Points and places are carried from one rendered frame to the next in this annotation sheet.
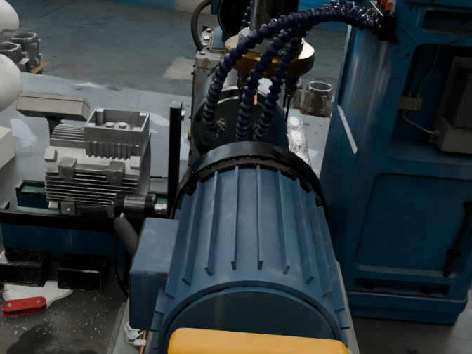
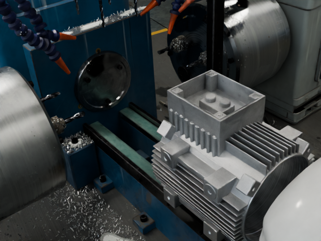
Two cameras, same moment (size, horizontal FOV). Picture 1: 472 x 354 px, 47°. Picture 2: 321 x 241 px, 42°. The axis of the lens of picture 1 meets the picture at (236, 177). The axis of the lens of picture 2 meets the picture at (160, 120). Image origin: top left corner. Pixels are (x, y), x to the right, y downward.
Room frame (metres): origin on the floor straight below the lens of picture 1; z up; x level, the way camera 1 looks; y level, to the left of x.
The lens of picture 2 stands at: (1.44, 0.68, 1.50)
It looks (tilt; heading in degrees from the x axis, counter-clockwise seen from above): 35 degrees down; 235
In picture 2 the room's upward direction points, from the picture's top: 4 degrees counter-clockwise
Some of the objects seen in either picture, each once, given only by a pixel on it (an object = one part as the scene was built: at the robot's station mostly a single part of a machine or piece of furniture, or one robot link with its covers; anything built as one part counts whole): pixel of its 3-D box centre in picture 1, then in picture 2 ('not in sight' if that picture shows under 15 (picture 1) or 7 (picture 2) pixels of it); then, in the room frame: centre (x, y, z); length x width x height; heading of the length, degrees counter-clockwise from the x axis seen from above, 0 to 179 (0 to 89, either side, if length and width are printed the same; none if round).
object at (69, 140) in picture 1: (101, 170); (230, 167); (1.05, 0.30, 1.01); 0.20 x 0.19 x 0.19; 92
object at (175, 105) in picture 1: (173, 164); (215, 51); (0.92, 0.12, 1.12); 0.04 x 0.03 x 0.26; 92
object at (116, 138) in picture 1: (118, 134); (214, 111); (1.05, 0.26, 1.11); 0.12 x 0.11 x 0.07; 92
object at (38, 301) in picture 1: (24, 306); not in sight; (0.81, 0.41, 0.81); 0.09 x 0.03 x 0.02; 110
